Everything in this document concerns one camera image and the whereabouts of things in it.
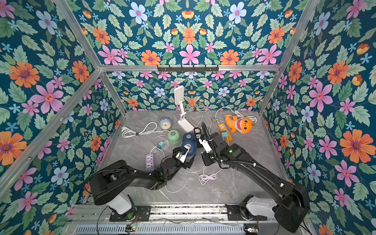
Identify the teal USB charger adapter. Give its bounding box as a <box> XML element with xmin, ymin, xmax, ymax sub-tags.
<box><xmin>221</xmin><ymin>131</ymin><xmax>229</xmax><ymax>140</ymax></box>

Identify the dark blue meat grinder front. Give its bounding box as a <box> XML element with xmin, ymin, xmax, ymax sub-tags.
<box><xmin>181</xmin><ymin>141</ymin><xmax>197</xmax><ymax>162</ymax></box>

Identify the dark blue meat grinder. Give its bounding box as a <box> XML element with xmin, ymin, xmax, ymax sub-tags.
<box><xmin>182</xmin><ymin>133</ymin><xmax>196</xmax><ymax>143</ymax></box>
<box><xmin>181</xmin><ymin>141</ymin><xmax>197</xmax><ymax>162</ymax></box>

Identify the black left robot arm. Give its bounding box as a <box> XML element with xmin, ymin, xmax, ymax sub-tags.
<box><xmin>88</xmin><ymin>145</ymin><xmax>191</xmax><ymax>215</ymax></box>

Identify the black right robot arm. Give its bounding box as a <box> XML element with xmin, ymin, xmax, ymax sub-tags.
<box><xmin>199</xmin><ymin>123</ymin><xmax>310</xmax><ymax>233</ymax></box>

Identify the black power strip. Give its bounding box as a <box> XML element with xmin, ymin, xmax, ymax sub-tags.
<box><xmin>194</xmin><ymin>127</ymin><xmax>203</xmax><ymax>148</ymax></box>

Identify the orange power strip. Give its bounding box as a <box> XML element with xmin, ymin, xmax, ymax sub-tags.
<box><xmin>218</xmin><ymin>123</ymin><xmax>233</xmax><ymax>144</ymax></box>

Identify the light teal charger adapter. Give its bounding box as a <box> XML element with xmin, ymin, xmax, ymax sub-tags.
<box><xmin>157</xmin><ymin>141</ymin><xmax>165</xmax><ymax>149</ymax></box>

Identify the purple power strip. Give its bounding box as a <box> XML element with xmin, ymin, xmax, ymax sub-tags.
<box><xmin>146</xmin><ymin>153</ymin><xmax>155</xmax><ymax>172</ymax></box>

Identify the orange shark plush toy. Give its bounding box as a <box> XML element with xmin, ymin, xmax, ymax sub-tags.
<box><xmin>224</xmin><ymin>115</ymin><xmax>253</xmax><ymax>134</ymax></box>

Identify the round blue alarm clock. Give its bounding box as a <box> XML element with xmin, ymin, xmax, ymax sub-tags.
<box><xmin>159</xmin><ymin>117</ymin><xmax>171</xmax><ymax>130</ymax></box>

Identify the white folding desk lamp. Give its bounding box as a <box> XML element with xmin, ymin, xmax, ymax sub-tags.
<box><xmin>174</xmin><ymin>86</ymin><xmax>194</xmax><ymax>133</ymax></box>

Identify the green cordless meat grinder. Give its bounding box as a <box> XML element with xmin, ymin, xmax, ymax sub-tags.
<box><xmin>167</xmin><ymin>130</ymin><xmax>182</xmax><ymax>144</ymax></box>

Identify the white bundled cable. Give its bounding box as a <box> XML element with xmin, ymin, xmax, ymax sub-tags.
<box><xmin>187</xmin><ymin>105</ymin><xmax>219</xmax><ymax>133</ymax></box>

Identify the white purple strip cord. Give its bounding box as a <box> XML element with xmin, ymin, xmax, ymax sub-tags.
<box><xmin>121</xmin><ymin>121</ymin><xmax>170</xmax><ymax>139</ymax></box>

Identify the white power strip cord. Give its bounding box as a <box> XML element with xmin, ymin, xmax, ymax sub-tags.
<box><xmin>215</xmin><ymin>106</ymin><xmax>258</xmax><ymax>124</ymax></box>

